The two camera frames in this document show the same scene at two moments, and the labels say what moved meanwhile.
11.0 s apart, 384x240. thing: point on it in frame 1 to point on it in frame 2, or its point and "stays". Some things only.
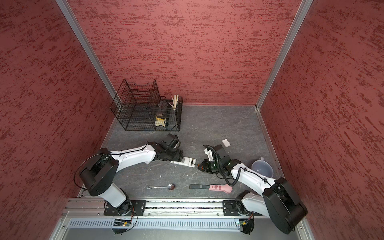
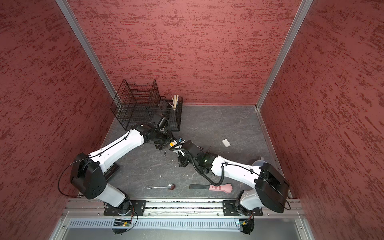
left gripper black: [179, 154] to [170, 138]
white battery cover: [226, 142] stays
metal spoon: [170, 186] stays
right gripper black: [205, 163] to [182, 159]
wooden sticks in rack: [174, 101] stays
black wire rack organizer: [140, 107] stays
